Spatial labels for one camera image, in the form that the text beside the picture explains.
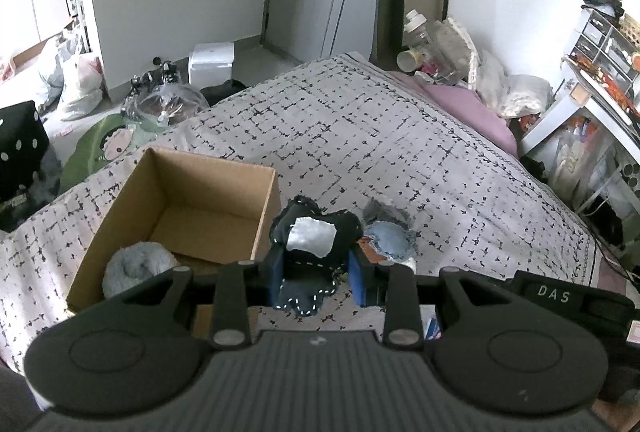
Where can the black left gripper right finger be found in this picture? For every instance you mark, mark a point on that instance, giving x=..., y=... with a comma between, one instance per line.
x=364, y=280

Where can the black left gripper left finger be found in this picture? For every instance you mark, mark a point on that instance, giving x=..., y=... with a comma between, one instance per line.
x=272, y=272

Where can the dark grey fabric piece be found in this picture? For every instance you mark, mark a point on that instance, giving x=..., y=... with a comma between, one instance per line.
x=377, y=212

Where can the white small appliance box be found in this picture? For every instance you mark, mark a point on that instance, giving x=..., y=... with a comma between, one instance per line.
x=211, y=64

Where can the light blue denim plush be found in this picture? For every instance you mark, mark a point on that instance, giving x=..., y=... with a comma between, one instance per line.
x=387, y=241

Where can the brown cardboard box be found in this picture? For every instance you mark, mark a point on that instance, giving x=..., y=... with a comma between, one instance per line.
x=208, y=212

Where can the clear plastic bag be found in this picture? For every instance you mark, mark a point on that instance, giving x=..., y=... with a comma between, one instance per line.
x=162, y=106

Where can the pink pillow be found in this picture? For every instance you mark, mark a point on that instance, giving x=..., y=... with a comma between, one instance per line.
x=467, y=107

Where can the patterned white bed cover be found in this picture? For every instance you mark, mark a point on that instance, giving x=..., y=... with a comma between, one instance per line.
x=340, y=132

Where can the black polka dot bag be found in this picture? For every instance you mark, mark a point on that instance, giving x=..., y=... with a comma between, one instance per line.
x=23, y=143

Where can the grey plush with pink mouth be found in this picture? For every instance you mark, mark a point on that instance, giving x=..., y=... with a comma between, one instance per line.
x=134, y=265

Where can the green cartoon cushion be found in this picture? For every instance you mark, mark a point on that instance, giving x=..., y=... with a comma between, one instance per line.
x=106, y=141

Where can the black stitched plush white patch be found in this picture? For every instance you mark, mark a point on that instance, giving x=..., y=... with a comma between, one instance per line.
x=317, y=249

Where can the clear plastic jar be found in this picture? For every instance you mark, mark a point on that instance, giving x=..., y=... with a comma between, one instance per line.
x=419, y=40

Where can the white shelf rack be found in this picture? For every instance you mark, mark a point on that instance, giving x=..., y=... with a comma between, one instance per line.
x=588, y=138

